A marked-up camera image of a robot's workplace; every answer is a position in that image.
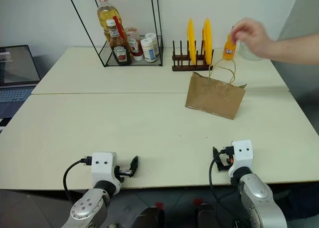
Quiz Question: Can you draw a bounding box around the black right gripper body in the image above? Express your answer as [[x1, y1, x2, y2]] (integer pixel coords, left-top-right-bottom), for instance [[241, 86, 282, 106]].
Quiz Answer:
[[219, 145, 235, 169]]

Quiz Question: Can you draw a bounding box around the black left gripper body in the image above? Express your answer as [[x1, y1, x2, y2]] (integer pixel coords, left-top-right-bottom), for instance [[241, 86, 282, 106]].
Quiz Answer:
[[114, 165, 133, 184]]

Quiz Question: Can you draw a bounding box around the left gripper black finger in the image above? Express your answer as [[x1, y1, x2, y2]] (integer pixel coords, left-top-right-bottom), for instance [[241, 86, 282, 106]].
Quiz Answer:
[[129, 155, 140, 178]]

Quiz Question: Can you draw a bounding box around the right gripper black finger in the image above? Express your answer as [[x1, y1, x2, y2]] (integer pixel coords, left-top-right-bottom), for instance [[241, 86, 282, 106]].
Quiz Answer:
[[216, 161, 231, 173], [212, 146, 222, 164]]

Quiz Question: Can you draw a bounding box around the small orange soda bottle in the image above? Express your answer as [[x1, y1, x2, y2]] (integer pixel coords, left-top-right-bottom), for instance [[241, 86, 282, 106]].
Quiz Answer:
[[222, 32, 238, 62]]

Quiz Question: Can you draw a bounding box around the brown paper bag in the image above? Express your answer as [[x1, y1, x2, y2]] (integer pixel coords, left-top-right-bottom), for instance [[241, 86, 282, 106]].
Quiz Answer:
[[184, 58, 248, 121]]

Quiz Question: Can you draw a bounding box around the person's bare hand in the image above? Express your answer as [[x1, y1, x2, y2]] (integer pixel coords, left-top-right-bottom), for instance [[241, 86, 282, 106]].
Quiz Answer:
[[230, 17, 273, 60]]

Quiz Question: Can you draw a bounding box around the dark rounded shape red top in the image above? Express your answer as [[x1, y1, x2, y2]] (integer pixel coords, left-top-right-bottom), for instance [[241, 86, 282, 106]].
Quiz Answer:
[[193, 199, 220, 228], [130, 202, 165, 228]]

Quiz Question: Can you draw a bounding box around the dark wooden dish rack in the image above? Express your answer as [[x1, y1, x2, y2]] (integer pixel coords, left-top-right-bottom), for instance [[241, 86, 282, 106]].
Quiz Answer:
[[171, 40, 215, 72]]

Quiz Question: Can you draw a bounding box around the clear glass bowl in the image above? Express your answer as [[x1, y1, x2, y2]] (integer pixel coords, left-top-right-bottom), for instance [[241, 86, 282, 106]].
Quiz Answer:
[[236, 39, 268, 62]]

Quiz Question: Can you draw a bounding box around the tall dark ketchup bottle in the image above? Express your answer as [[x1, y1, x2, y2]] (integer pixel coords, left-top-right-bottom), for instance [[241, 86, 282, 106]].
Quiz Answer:
[[106, 19, 132, 66]]

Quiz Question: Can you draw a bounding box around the white jar blue label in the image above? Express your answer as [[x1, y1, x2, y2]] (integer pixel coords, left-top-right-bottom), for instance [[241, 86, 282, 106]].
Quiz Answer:
[[145, 32, 160, 56], [140, 37, 158, 63]]

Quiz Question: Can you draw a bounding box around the yellow plate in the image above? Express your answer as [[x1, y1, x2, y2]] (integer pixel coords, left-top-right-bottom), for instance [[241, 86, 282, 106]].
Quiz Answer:
[[187, 17, 197, 65], [202, 17, 213, 64]]

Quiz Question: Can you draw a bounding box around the small red ketchup squeeze bottle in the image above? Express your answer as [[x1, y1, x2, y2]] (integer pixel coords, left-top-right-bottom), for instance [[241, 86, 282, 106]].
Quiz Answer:
[[125, 27, 145, 62]]

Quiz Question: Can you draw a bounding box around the red plastic stick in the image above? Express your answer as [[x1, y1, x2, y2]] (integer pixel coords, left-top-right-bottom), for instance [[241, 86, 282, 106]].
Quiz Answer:
[[112, 15, 128, 41]]

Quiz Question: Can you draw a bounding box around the grey laptop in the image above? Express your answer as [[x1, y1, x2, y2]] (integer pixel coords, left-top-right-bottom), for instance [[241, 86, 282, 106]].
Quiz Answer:
[[0, 44, 42, 129]]

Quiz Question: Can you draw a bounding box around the cooking oil bottle red cap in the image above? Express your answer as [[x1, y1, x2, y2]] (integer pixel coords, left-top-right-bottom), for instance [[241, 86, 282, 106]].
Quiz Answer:
[[97, 0, 124, 43]]

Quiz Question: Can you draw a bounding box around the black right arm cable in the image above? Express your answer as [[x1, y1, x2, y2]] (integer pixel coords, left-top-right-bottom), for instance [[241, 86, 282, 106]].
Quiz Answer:
[[208, 158, 240, 225]]

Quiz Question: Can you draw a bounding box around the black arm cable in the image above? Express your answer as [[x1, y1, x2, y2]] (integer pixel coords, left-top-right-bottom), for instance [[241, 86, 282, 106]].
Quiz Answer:
[[62, 157, 93, 207], [208, 158, 240, 225]]

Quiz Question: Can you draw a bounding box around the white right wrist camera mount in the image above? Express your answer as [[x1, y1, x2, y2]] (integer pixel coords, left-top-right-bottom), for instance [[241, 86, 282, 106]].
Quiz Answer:
[[227, 139, 253, 177]]

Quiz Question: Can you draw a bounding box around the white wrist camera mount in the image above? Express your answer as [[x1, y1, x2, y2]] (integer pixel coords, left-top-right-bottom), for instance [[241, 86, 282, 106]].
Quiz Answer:
[[227, 139, 253, 177], [90, 152, 118, 189]]

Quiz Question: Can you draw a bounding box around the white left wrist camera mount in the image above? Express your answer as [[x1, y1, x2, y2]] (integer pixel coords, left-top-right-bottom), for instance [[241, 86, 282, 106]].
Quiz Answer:
[[90, 152, 118, 189]]

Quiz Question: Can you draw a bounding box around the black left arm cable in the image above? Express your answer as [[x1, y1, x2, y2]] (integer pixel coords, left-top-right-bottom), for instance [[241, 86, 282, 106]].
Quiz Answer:
[[62, 157, 93, 207]]

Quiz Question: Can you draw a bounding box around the black wire shelf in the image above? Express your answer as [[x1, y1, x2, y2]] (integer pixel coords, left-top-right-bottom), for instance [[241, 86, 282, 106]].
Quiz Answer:
[[65, 0, 164, 68]]

